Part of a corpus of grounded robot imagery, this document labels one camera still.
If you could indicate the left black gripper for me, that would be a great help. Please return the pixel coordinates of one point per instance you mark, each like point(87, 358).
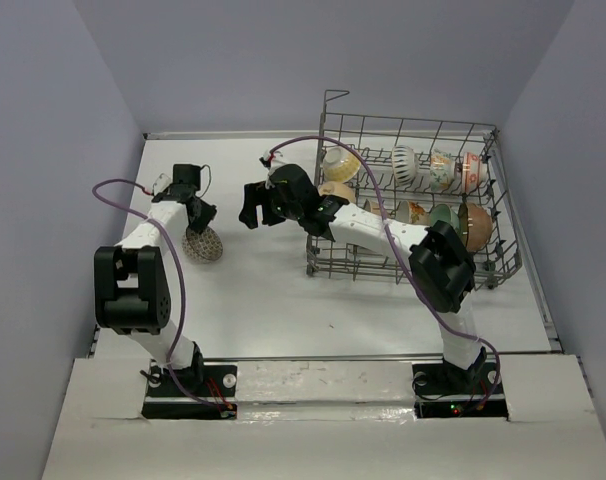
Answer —
point(208, 214)

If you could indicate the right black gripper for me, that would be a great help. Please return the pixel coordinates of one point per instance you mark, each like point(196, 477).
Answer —
point(254, 195)

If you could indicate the small patterned bowl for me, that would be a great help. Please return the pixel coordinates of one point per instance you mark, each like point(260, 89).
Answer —
point(204, 247)

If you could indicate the tan orange bowl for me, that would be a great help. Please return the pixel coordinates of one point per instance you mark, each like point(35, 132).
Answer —
point(336, 193)

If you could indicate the teal bowl with yellow centre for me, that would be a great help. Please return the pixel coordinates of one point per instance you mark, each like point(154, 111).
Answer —
point(339, 165)

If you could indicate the white bowl with patterned outside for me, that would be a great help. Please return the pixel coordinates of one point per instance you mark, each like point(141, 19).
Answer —
point(404, 165)

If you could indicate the plain white bowl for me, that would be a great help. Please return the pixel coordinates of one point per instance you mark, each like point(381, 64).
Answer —
point(411, 213)

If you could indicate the mint green bowl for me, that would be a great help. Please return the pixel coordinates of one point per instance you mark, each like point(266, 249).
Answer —
point(444, 213)

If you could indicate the leaf and flower pattern bowl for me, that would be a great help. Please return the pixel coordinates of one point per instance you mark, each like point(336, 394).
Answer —
point(441, 169)

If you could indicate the orange coral pattern bowl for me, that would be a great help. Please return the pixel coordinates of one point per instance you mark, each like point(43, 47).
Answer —
point(474, 172)

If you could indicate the brown glazed bowl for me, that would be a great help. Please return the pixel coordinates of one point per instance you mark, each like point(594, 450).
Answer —
point(475, 226)

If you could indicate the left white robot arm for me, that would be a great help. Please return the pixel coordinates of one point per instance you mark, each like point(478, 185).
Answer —
point(139, 283)

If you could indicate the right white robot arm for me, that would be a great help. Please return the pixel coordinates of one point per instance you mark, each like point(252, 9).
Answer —
point(439, 267)

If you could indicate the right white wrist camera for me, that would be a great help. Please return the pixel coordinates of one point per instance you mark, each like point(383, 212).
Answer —
point(271, 162)

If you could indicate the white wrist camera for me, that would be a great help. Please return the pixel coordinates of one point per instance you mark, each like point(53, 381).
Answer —
point(271, 162)
point(158, 185)

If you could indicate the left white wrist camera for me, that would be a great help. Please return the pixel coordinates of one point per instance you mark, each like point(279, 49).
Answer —
point(158, 185)

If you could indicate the grey wire dish rack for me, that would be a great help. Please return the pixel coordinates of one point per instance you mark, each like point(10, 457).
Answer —
point(374, 137)

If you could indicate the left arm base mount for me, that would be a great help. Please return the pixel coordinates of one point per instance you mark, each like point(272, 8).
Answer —
point(213, 399)

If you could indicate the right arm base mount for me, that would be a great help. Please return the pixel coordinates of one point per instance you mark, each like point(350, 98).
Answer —
point(437, 397)

